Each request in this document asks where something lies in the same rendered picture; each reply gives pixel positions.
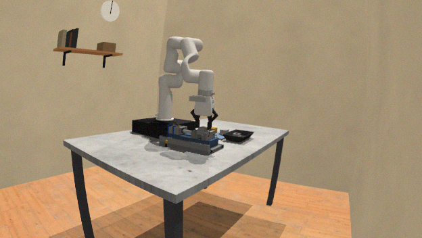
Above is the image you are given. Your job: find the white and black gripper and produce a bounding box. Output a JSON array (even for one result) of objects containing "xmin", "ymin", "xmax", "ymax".
[{"xmin": 191, "ymin": 96, "xmax": 218, "ymax": 130}]

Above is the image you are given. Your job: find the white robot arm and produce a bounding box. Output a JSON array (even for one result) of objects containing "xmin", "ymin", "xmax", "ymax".
[{"xmin": 155, "ymin": 37, "xmax": 215, "ymax": 121}]

